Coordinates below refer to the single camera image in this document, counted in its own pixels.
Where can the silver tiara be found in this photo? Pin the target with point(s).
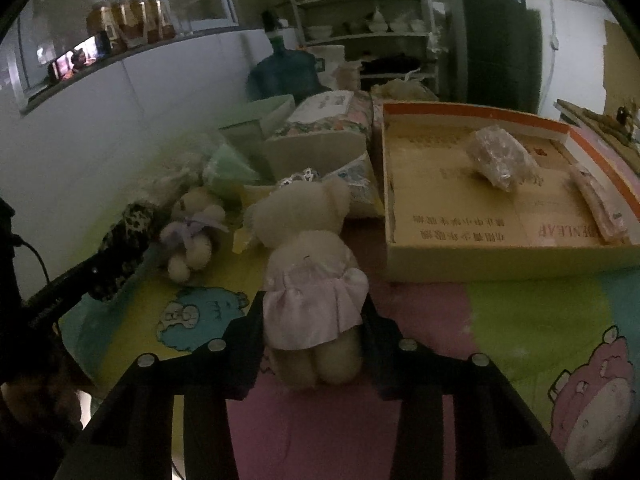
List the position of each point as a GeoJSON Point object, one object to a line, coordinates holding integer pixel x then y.
{"type": "Point", "coordinates": [299, 177]}

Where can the leopard print cloth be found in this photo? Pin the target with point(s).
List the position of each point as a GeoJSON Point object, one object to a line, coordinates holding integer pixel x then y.
{"type": "Point", "coordinates": [127, 230]}

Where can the blue white plastic packet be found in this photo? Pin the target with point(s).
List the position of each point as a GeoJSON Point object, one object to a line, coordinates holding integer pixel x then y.
{"type": "Point", "coordinates": [357, 185]}

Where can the cream plastic bag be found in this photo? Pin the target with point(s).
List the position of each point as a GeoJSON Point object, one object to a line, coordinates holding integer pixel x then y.
{"type": "Point", "coordinates": [400, 90]}

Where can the large cardboard box orange rim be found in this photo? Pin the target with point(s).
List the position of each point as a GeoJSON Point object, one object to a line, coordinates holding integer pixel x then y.
{"type": "Point", "coordinates": [450, 205]}

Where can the cream printed box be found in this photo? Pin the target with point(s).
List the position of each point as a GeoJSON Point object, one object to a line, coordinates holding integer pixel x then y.
{"type": "Point", "coordinates": [315, 152]}

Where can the light green box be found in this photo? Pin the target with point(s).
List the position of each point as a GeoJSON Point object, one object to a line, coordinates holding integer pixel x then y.
{"type": "Point", "coordinates": [265, 115]}

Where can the cream teddy bear pink dress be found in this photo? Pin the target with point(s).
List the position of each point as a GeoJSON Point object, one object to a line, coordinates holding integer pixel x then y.
{"type": "Point", "coordinates": [305, 260]}

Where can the small teddy bear purple ribbon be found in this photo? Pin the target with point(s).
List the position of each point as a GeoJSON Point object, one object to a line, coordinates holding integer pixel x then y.
{"type": "Point", "coordinates": [192, 247]}

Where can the clear plastic bag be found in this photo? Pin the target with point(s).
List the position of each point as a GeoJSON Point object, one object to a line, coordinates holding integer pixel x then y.
{"type": "Point", "coordinates": [500, 157]}

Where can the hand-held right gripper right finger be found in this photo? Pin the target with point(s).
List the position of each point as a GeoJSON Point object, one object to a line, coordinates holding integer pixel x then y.
{"type": "Point", "coordinates": [381, 342]}

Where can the blue water jug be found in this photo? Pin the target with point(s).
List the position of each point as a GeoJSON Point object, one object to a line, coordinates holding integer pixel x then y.
{"type": "Point", "coordinates": [287, 72]}

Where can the phone with lit screen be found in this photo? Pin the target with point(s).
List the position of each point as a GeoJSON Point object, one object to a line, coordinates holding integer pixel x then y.
{"type": "Point", "coordinates": [75, 60]}

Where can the cartoon printed blanket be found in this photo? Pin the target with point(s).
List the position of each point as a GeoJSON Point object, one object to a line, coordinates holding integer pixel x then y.
{"type": "Point", "coordinates": [525, 330]}

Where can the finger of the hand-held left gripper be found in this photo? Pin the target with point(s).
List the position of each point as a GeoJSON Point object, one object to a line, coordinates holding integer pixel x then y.
{"type": "Point", "coordinates": [67, 285]}

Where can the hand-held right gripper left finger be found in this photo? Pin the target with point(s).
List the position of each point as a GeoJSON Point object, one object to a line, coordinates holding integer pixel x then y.
{"type": "Point", "coordinates": [244, 332]}

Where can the dark refrigerator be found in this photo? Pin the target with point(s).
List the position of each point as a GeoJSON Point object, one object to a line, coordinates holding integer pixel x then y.
{"type": "Point", "coordinates": [495, 40]}

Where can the glass jar amber contents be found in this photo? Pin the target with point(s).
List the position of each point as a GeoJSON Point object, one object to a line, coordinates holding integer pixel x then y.
{"type": "Point", "coordinates": [121, 17]}
{"type": "Point", "coordinates": [137, 15]}
{"type": "Point", "coordinates": [159, 15]}
{"type": "Point", "coordinates": [100, 17]}

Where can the small yellow packet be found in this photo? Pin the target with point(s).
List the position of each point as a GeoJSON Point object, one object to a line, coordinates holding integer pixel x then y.
{"type": "Point", "coordinates": [242, 241]}

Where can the cardboard sheet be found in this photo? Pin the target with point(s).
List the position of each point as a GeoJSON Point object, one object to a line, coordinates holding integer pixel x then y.
{"type": "Point", "coordinates": [622, 60]}

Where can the grey shelf rack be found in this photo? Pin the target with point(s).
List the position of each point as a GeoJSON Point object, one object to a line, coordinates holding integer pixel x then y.
{"type": "Point", "coordinates": [367, 10]}

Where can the floral printed package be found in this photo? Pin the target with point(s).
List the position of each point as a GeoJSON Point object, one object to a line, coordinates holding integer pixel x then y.
{"type": "Point", "coordinates": [345, 107]}

